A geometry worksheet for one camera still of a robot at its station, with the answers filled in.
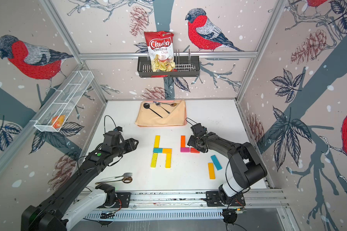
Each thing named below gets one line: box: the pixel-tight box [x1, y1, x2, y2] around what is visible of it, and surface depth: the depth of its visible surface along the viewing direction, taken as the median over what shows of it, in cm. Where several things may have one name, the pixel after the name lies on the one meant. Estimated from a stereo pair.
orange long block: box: [207, 162, 216, 180], surface depth 85 cm
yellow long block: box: [165, 153, 172, 169], surface depth 89 cm
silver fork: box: [99, 172, 133, 182], surface depth 84 cm
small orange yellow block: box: [162, 148, 173, 154], surface depth 94 cm
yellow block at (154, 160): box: [150, 153, 159, 168], surface depth 90 cm
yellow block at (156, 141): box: [153, 135, 161, 149], surface depth 98 cm
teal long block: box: [210, 154, 223, 171], surface depth 88 cm
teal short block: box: [152, 147, 163, 154], surface depth 94 cm
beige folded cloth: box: [134, 99, 186, 126], surface depth 113 cm
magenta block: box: [180, 147, 190, 153], surface depth 94 cm
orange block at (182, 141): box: [180, 135, 186, 148], surface depth 97 cm
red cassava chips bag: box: [144, 30, 176, 72], surface depth 85 cm
